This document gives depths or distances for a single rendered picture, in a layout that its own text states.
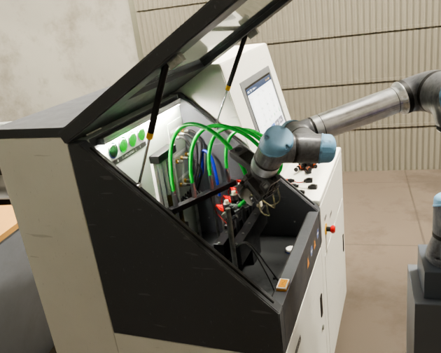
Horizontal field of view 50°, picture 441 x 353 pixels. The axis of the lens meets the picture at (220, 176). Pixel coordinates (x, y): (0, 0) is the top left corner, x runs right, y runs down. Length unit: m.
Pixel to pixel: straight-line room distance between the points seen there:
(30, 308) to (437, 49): 3.87
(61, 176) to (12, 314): 1.41
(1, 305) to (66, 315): 0.97
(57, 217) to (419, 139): 3.94
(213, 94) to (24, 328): 1.67
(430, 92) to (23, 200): 1.23
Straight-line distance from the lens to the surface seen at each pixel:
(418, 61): 4.76
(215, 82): 1.90
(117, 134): 1.49
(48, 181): 1.51
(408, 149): 4.95
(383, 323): 2.89
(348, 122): 1.33
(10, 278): 2.73
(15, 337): 2.81
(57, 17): 5.64
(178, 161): 1.88
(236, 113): 1.90
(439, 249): 1.67
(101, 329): 1.71
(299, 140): 1.17
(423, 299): 1.70
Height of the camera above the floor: 1.77
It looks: 20 degrees down
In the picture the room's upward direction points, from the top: 8 degrees counter-clockwise
